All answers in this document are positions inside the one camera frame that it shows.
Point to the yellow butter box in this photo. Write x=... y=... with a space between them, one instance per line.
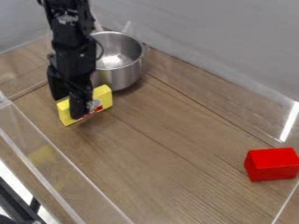
x=102 y=102

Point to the red rectangular block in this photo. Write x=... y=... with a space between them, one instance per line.
x=271 y=164

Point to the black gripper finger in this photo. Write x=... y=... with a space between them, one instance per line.
x=80 y=99
x=56 y=82

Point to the clear acrylic enclosure wall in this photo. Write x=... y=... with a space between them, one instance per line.
x=159 y=159

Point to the silver metal pot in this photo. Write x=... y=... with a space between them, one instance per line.
x=119 y=67

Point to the black metal stand frame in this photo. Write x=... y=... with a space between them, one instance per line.
x=20 y=213

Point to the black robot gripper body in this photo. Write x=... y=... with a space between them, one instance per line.
x=74 y=59

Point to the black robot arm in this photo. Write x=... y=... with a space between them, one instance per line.
x=70 y=20

